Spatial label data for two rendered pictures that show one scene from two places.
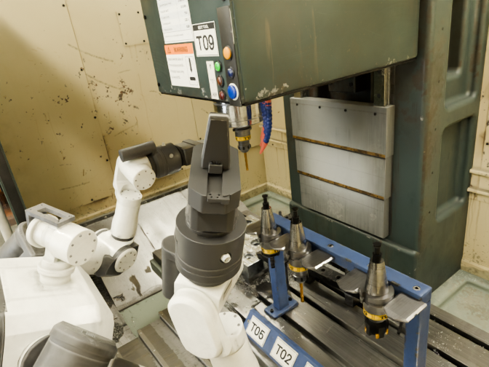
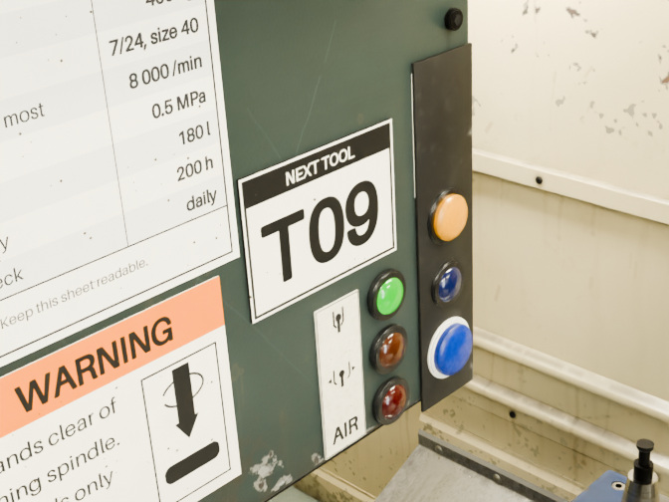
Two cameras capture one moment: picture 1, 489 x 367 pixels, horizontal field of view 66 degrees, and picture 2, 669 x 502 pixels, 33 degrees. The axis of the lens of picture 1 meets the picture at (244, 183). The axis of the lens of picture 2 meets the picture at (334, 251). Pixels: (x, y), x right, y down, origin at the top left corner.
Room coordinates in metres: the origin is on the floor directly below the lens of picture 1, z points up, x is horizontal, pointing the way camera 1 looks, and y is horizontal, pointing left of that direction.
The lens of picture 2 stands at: (0.99, 0.52, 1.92)
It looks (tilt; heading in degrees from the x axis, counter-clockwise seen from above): 26 degrees down; 259
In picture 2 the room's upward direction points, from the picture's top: 4 degrees counter-clockwise
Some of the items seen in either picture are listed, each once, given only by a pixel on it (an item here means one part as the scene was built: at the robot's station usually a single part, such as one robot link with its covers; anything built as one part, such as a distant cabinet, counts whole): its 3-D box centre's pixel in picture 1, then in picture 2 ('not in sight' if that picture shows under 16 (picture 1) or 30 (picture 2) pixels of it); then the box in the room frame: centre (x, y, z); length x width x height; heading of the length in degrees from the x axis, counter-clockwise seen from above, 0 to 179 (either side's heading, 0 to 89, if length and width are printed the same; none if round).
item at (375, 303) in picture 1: (376, 293); not in sight; (0.59, -0.23, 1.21); 0.06 x 0.06 x 0.03
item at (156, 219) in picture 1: (184, 235); not in sight; (1.75, 0.35, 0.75); 0.89 x 0.67 x 0.26; 123
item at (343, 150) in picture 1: (338, 164); not in sight; (1.44, -0.39, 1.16); 0.48 x 0.05 x 0.51; 33
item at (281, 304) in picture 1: (276, 268); not in sight; (0.94, -0.06, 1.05); 0.10 x 0.05 x 0.30; 123
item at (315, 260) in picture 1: (314, 260); not in sight; (0.72, -0.14, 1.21); 0.07 x 0.05 x 0.01; 123
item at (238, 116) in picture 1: (238, 103); not in sight; (1.19, -0.02, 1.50); 0.16 x 0.16 x 0.12
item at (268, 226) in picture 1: (267, 219); not in sight; (0.86, -0.05, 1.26); 0.04 x 0.04 x 0.07
